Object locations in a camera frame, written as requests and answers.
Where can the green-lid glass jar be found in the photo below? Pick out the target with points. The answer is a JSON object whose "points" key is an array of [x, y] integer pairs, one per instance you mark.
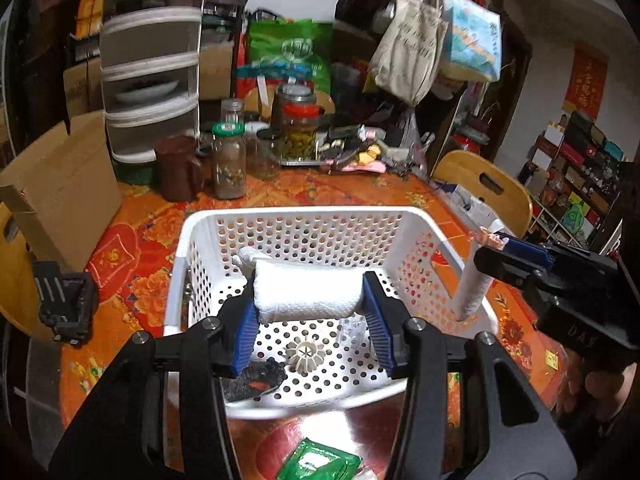
{"points": [[229, 165]]}

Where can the white perforated plastic basket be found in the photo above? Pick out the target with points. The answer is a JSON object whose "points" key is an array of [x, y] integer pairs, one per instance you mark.
{"points": [[310, 230]]}

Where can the cluttered metal tray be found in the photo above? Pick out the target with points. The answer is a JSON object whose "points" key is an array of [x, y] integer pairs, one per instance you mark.
{"points": [[340, 147]]}

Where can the dark brown mug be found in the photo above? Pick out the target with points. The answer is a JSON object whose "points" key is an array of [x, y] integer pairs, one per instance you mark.
{"points": [[175, 170]]}

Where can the white canvas tote bag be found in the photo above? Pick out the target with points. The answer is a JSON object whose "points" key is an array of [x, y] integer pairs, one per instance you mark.
{"points": [[405, 55]]}

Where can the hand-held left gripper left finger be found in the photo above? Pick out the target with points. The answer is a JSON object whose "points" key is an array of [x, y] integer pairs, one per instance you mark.
{"points": [[247, 330]]}

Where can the green shopping bag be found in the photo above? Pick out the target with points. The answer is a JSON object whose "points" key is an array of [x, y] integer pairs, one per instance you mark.
{"points": [[295, 45]]}

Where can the dark knit glove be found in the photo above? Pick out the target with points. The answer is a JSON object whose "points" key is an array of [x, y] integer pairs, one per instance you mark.
{"points": [[255, 382]]}

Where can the person's right hand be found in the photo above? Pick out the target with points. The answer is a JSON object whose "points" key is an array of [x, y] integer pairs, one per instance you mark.
{"points": [[607, 390]]}

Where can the red wall poster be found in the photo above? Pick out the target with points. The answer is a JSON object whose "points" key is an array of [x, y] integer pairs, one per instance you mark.
{"points": [[585, 85]]}

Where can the hanging clear plastic bag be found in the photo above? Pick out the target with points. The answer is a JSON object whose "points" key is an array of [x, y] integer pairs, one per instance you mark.
{"points": [[410, 135]]}

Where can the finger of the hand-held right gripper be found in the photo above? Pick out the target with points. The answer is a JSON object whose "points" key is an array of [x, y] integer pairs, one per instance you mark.
{"points": [[505, 265], [530, 252]]}

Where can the red-lid pickle jar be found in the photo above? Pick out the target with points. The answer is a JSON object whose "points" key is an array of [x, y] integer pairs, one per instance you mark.
{"points": [[300, 135]]}

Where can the white towel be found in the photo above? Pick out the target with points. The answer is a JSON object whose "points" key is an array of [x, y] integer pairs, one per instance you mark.
{"points": [[305, 290]]}

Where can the black phone holder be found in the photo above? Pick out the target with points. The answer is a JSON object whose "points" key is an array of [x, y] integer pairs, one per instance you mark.
{"points": [[65, 300]]}

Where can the green packet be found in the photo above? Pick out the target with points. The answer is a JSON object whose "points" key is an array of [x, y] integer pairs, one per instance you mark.
{"points": [[315, 462]]}

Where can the brown cardboard carton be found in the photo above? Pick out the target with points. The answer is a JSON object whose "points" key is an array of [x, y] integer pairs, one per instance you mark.
{"points": [[82, 87], [217, 72]]}

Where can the blue printed paper bag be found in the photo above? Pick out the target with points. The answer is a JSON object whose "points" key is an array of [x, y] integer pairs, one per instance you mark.
{"points": [[470, 40]]}

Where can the orange canister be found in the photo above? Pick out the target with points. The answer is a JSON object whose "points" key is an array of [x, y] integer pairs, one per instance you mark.
{"points": [[90, 12]]}

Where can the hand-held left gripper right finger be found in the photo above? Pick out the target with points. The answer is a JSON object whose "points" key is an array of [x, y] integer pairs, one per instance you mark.
{"points": [[377, 325]]}

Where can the white plate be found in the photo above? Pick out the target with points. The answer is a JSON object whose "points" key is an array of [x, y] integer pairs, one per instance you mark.
{"points": [[145, 92]]}

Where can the open cardboard box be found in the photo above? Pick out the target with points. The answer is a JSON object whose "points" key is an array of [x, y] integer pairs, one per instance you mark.
{"points": [[60, 185]]}

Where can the red floral tablecloth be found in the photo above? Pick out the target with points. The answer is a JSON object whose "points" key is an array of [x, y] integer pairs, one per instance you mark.
{"points": [[135, 260]]}

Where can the plastic drawer tower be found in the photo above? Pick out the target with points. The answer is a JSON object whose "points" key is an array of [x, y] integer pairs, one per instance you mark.
{"points": [[150, 35]]}

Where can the clear plastic bag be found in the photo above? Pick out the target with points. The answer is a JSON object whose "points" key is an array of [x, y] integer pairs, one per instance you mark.
{"points": [[352, 332], [410, 135]]}

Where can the shelf of boxes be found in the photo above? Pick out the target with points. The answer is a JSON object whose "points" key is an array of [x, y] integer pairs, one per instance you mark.
{"points": [[575, 175]]}

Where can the printed white cloth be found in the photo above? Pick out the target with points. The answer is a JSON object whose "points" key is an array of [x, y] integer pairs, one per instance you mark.
{"points": [[472, 285]]}

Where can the wooden chair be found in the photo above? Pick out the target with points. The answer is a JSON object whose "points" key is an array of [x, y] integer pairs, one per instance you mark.
{"points": [[10, 260], [465, 170]]}

